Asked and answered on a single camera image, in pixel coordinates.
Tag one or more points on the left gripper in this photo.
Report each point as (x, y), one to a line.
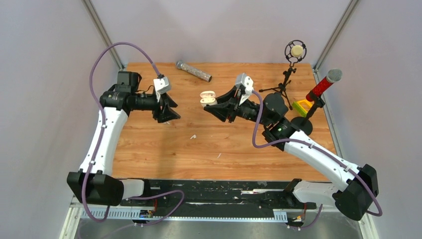
(166, 114)

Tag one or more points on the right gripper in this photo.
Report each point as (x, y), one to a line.
(224, 111)

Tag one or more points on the white earbuds charging case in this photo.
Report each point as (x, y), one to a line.
(208, 98)

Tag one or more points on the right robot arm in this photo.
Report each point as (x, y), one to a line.
(350, 188)

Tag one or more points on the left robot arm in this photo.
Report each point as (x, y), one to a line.
(93, 182)

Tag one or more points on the silver glitter microphone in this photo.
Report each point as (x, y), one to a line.
(181, 65)

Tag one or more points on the yellow green toy block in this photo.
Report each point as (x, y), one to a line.
(302, 106)

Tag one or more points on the black round-base microphone stand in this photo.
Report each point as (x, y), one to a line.
(304, 123)

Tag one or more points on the black tripod microphone stand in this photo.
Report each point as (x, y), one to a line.
(295, 51)

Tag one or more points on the red glitter microphone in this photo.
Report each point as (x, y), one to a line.
(333, 76)

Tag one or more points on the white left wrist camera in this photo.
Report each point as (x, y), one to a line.
(161, 86)

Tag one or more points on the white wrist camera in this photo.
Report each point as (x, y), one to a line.
(161, 86)
(244, 85)

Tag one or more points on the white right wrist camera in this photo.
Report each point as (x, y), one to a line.
(244, 85)

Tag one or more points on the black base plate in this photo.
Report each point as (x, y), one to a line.
(219, 199)

